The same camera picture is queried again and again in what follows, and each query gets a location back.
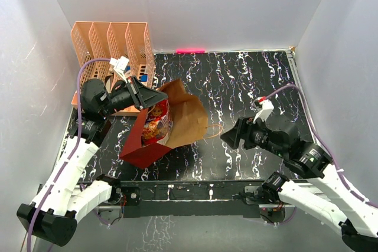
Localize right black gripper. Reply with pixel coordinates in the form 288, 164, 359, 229
220, 113, 285, 157

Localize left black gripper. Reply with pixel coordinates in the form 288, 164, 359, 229
100, 76, 168, 117

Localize large red snack bag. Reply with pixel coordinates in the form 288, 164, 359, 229
141, 99, 173, 146

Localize red paper bag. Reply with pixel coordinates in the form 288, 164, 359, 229
119, 79, 223, 169

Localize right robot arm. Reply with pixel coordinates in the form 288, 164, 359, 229
220, 116, 377, 251

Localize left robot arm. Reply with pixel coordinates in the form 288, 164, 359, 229
17, 77, 168, 247

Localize pink marker strip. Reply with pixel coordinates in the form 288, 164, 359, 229
175, 48, 206, 54

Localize orange plastic file organizer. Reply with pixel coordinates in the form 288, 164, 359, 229
70, 21, 157, 116

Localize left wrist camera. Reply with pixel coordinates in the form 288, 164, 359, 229
109, 56, 132, 81

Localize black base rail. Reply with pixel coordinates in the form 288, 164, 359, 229
119, 179, 286, 219

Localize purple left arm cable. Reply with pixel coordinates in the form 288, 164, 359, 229
26, 58, 112, 252

